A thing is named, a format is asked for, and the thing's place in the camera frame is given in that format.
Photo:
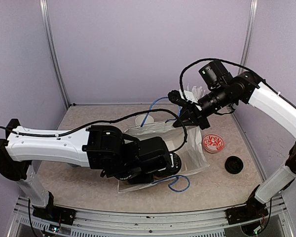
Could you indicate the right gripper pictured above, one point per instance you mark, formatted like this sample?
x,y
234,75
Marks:
x,y
197,117

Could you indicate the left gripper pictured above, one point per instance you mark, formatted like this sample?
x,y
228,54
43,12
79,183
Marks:
x,y
149,179

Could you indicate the blue checkered paper bag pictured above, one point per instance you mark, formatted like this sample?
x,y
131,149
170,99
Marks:
x,y
191,154

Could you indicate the black coffee cup lid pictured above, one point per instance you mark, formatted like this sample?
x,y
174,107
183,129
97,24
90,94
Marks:
x,y
174,167

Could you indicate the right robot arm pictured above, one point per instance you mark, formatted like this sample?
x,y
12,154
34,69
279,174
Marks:
x,y
226,90

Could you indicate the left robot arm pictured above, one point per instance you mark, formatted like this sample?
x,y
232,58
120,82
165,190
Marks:
x,y
98,145

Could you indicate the bundle of wrapped white straws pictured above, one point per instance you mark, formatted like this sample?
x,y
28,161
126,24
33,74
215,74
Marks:
x,y
194,92

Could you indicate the red floral bowl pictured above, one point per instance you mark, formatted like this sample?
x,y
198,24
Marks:
x,y
213,143

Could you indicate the stack of white paper cups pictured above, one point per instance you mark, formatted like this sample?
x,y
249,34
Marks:
x,y
143,119

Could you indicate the stack of black lids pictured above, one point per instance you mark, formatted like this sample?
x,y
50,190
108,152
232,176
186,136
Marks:
x,y
233,165

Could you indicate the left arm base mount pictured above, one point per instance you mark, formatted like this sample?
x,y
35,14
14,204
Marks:
x,y
60,215

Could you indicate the aluminium front frame rail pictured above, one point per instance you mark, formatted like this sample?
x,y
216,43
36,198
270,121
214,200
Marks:
x,y
203,223

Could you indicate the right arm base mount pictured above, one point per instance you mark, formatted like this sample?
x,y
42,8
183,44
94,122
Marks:
x,y
241,214

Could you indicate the right aluminium corner post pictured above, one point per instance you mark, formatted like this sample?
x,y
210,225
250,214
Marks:
x,y
249,31

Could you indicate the aluminium corner post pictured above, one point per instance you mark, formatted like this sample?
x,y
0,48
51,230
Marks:
x,y
249,31
52,50

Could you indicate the left aluminium corner post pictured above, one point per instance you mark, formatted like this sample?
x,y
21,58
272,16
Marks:
x,y
52,50

